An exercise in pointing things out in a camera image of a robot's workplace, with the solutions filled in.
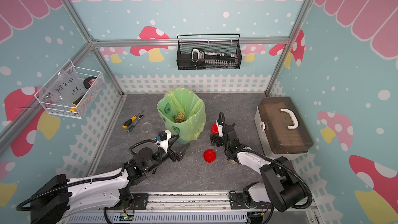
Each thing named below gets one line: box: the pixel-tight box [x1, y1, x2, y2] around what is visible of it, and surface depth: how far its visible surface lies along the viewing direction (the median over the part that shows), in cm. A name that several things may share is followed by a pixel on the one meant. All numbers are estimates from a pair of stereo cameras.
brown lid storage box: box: [253, 96, 314, 161], surface depth 85 cm
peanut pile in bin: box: [175, 112, 186, 124], surface depth 95 cm
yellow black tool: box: [69, 94, 85, 113], surface depth 65 cm
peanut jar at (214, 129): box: [210, 123, 219, 135], surface depth 87 cm
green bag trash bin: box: [156, 86, 206, 145], surface depth 87 cm
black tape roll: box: [83, 76, 97, 90], surface depth 81 cm
